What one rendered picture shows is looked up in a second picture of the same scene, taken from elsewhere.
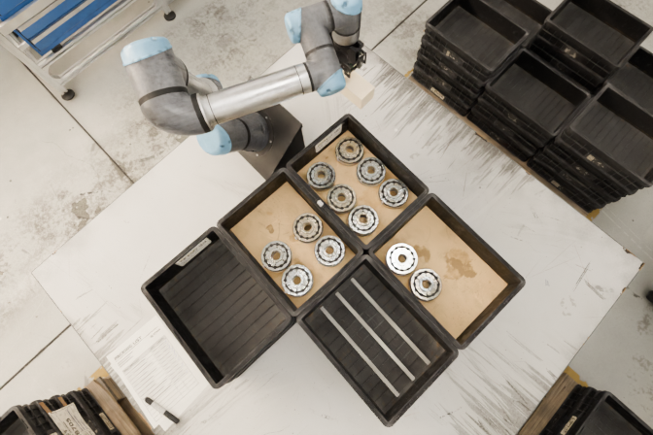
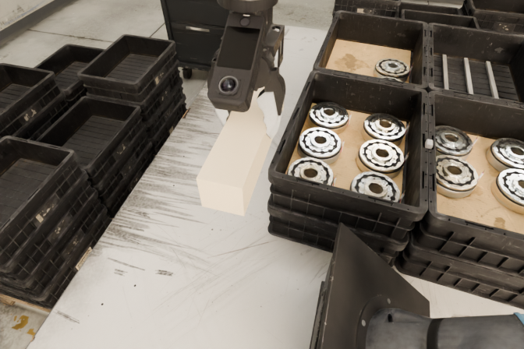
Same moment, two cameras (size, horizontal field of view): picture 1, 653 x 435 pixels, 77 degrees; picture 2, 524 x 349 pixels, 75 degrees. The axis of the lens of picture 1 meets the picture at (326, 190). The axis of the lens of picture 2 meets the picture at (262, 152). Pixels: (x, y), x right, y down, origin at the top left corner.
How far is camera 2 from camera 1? 1.26 m
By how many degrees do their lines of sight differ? 56
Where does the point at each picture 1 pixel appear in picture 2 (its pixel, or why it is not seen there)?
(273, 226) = (493, 221)
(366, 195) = (349, 142)
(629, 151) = (140, 67)
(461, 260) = (345, 63)
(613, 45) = (15, 94)
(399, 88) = (145, 206)
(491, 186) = not seen: hidden behind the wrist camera
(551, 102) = (91, 131)
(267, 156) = (406, 307)
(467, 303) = (374, 51)
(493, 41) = (11, 181)
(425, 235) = not seen: hidden behind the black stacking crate
